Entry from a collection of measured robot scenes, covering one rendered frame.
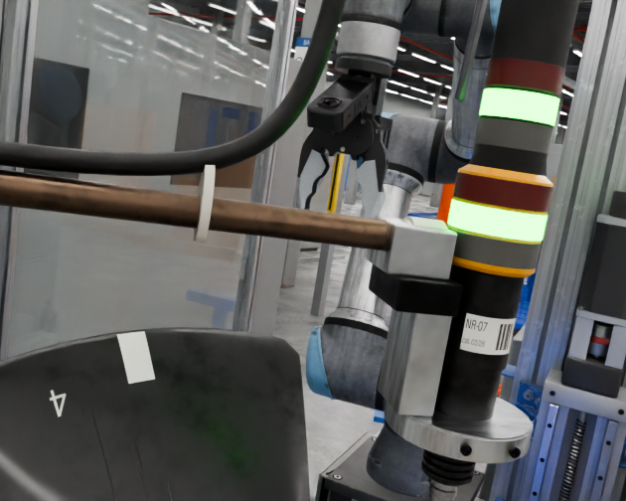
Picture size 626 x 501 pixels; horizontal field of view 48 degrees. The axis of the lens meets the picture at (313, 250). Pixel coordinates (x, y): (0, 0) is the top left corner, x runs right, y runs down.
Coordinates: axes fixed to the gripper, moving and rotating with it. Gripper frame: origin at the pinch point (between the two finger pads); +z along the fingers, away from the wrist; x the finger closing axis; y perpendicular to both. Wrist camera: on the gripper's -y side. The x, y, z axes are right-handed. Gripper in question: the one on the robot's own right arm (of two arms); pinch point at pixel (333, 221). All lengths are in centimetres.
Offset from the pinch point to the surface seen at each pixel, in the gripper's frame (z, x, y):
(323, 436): 147, 76, 265
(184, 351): 4.6, -7.6, -46.8
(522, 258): -6, -27, -52
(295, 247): 102, 239, 594
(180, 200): -6, -14, -59
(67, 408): 7, -4, -53
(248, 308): 35, 45, 77
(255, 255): 21, 45, 76
